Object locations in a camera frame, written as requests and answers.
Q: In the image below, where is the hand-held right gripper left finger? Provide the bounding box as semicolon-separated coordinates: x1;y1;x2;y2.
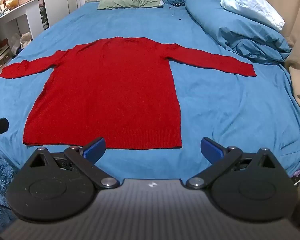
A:
22;137;120;189

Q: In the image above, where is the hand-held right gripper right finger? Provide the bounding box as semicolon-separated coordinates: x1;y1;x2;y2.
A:
185;137;287;190

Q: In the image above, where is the red knit sweater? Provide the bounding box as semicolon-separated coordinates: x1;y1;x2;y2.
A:
0;37;256;150

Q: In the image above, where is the bed with blue sheet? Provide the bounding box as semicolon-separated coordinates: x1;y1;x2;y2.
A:
0;1;300;180

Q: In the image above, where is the blue shaggy rug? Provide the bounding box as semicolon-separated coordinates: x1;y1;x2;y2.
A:
0;148;23;233

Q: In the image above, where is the white plastic bag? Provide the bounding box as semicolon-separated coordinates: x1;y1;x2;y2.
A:
20;31;33;49

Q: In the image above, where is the white desk with shelves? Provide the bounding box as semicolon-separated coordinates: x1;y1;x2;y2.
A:
0;0;44;80

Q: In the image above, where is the blue duvet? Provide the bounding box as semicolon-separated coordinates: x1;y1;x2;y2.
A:
185;0;292;65

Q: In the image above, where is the green pillow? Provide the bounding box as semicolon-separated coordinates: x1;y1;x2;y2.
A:
97;0;163;10

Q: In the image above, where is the light blue folded blanket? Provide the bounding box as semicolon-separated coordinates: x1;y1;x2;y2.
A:
220;0;285;32

